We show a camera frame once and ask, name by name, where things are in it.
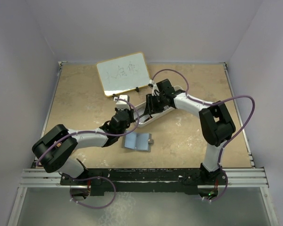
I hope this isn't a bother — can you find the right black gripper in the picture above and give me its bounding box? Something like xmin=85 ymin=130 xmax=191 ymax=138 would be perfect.
xmin=144 ymin=93 xmax=166 ymax=115

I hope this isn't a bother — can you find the white oblong plastic tray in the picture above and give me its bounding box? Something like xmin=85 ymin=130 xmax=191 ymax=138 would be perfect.
xmin=133 ymin=87 xmax=184 ymax=128

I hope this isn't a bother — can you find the grey card holder wallet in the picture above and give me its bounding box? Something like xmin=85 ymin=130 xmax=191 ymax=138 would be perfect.
xmin=122 ymin=132 xmax=154 ymax=152

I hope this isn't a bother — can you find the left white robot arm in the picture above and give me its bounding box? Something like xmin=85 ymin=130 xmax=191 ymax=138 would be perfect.
xmin=32 ymin=109 xmax=135 ymax=185

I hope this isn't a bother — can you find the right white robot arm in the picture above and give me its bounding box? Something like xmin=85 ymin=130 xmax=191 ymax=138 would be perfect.
xmin=143 ymin=79 xmax=236 ymax=184

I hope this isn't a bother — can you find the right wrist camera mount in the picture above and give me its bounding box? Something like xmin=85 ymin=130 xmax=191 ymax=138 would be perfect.
xmin=148 ymin=80 xmax=160 ymax=96

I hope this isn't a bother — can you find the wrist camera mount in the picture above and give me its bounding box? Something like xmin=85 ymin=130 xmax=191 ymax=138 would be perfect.
xmin=148 ymin=80 xmax=160 ymax=96
xmin=113 ymin=95 xmax=131 ymax=110

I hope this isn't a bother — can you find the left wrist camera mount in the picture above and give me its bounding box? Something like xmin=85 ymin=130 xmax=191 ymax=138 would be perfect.
xmin=113 ymin=95 xmax=131 ymax=110

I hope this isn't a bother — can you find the small whiteboard wooden frame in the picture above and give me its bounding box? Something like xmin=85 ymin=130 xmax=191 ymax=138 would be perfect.
xmin=96 ymin=52 xmax=150 ymax=97

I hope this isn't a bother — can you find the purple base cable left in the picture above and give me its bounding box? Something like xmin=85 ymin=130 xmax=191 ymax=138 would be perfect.
xmin=69 ymin=175 xmax=118 ymax=209

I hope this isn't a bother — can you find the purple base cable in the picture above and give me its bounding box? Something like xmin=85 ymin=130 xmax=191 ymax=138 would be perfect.
xmin=201 ymin=168 xmax=229 ymax=203
xmin=69 ymin=175 xmax=118 ymax=209

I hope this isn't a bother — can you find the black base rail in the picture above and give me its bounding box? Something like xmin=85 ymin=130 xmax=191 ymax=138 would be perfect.
xmin=58 ymin=166 xmax=228 ymax=197

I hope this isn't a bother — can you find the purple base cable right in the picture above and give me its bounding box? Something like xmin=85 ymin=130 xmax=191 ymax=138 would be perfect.
xmin=201 ymin=168 xmax=229 ymax=203

